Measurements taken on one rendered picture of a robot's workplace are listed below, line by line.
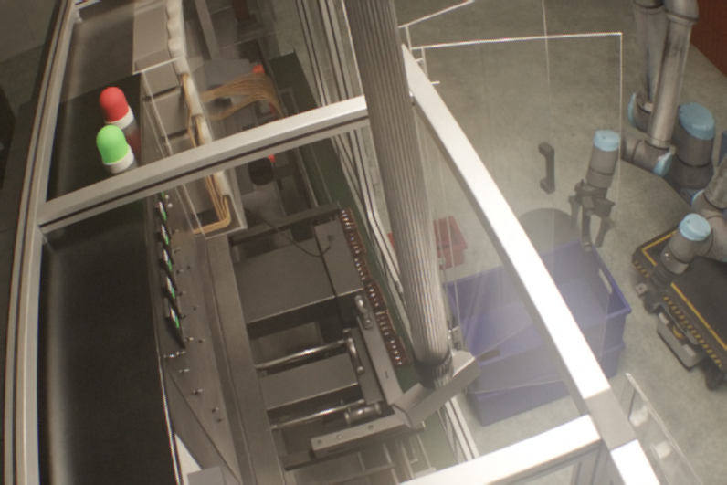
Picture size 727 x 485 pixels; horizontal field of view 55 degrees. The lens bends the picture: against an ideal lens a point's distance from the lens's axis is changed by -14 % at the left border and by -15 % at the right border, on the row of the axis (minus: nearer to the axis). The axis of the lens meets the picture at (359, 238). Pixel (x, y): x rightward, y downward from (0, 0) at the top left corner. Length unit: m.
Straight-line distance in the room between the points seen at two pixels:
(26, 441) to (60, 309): 0.31
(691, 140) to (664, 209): 1.13
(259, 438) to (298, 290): 0.51
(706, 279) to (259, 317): 1.77
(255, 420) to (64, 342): 0.62
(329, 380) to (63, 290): 0.79
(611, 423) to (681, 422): 2.13
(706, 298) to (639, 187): 1.05
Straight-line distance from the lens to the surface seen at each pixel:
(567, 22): 5.21
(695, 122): 2.68
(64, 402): 1.18
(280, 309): 2.03
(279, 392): 1.90
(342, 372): 1.90
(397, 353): 2.36
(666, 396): 3.09
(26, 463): 1.07
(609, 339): 2.87
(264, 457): 1.68
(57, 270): 1.39
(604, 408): 0.92
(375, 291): 2.52
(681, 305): 2.96
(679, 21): 2.35
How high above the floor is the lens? 2.55
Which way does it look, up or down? 44 degrees down
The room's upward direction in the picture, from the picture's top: 13 degrees counter-clockwise
